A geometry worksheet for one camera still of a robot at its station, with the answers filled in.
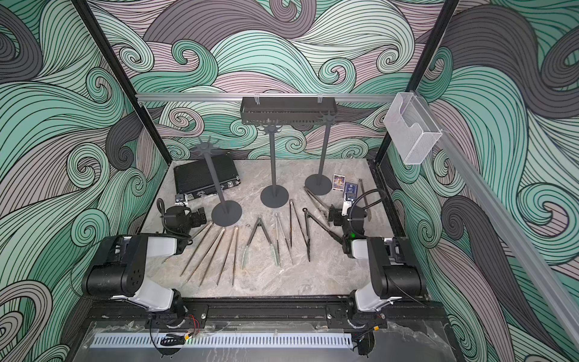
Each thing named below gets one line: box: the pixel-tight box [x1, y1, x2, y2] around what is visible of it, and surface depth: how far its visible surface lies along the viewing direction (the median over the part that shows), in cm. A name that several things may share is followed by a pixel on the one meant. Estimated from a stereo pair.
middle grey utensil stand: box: [260, 118, 290, 209], surface depth 105 cm
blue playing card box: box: [344, 181, 359, 201], surface depth 109 cm
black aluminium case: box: [173, 153, 241, 203], surface depth 106 cm
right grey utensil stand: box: [304, 110, 337, 196], surface depth 109 cm
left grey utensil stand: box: [193, 135, 243, 228], surface depth 100 cm
